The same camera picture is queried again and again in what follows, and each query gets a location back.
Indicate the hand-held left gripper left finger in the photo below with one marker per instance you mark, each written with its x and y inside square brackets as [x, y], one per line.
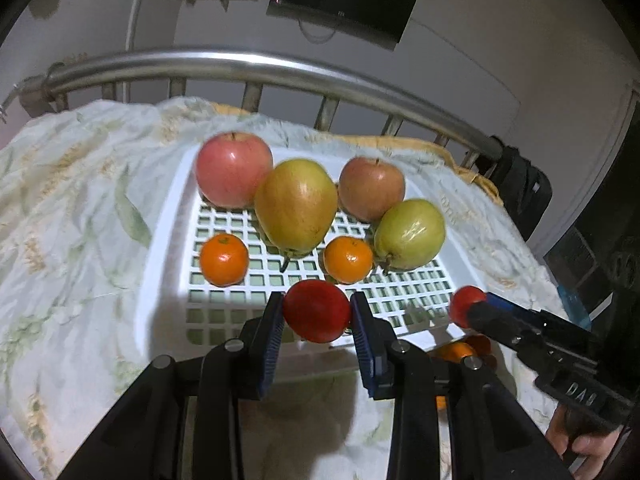
[270, 342]

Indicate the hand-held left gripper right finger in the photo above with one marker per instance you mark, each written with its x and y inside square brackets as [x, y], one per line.
[365, 347]

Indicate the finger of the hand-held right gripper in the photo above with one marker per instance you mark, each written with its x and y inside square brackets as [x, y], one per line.
[505, 304]
[492, 321]

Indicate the red cherry tomato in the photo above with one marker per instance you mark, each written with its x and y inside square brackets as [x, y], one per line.
[317, 317]
[461, 300]

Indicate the orange tangerine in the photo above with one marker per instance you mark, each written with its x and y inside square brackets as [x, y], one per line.
[224, 260]
[456, 351]
[348, 261]

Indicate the white slotted plastic tray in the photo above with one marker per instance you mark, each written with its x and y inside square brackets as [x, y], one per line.
[230, 305]

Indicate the green pear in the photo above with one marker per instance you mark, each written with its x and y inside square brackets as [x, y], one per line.
[410, 235]

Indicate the yellow pear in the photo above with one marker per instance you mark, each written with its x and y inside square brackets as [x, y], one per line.
[297, 207]

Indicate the brownish red apple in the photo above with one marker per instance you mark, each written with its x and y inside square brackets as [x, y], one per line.
[372, 190]

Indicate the pink red apple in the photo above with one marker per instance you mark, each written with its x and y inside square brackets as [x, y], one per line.
[232, 170]

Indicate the person's right hand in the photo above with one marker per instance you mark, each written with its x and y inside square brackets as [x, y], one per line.
[590, 447]

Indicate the blue plastic bag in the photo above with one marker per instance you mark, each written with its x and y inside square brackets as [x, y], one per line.
[575, 307]

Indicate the black clothes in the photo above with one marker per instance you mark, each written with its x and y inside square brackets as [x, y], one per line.
[522, 185]

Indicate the pale leaf-print blanket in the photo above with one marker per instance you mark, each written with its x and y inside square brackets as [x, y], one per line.
[75, 210]

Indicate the steel bed rail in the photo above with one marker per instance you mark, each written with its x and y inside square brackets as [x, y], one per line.
[225, 62]

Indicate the white wall pipe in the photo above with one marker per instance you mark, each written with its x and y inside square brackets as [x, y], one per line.
[136, 5]

